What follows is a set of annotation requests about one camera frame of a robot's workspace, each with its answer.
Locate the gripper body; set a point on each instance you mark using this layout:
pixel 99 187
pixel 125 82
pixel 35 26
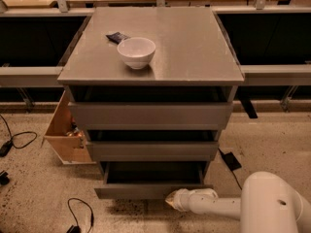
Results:
pixel 191 200

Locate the grey bottom drawer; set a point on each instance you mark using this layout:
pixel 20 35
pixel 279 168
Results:
pixel 151 179

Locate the grey drawer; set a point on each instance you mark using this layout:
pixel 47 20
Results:
pixel 96 107
pixel 151 145
pixel 151 179

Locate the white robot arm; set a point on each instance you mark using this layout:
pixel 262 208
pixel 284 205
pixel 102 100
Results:
pixel 267 205

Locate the grey middle drawer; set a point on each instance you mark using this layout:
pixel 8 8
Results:
pixel 151 145

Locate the grey drawer cabinet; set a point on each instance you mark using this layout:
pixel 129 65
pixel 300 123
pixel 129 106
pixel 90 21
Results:
pixel 190 50

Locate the grey top drawer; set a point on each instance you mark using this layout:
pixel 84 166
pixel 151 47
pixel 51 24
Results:
pixel 96 107

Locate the black power adapter right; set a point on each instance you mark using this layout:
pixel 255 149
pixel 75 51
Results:
pixel 231 161

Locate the wooden box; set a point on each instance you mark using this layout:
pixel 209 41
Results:
pixel 68 144

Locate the white ceramic bowl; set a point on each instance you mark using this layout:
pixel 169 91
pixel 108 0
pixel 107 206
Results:
pixel 136 52

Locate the dark blue snack packet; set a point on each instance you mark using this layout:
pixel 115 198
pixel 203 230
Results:
pixel 117 37

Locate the black adapter far left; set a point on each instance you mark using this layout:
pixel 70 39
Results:
pixel 4 178

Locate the grey metal rail frame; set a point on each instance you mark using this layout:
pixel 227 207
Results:
pixel 22 76

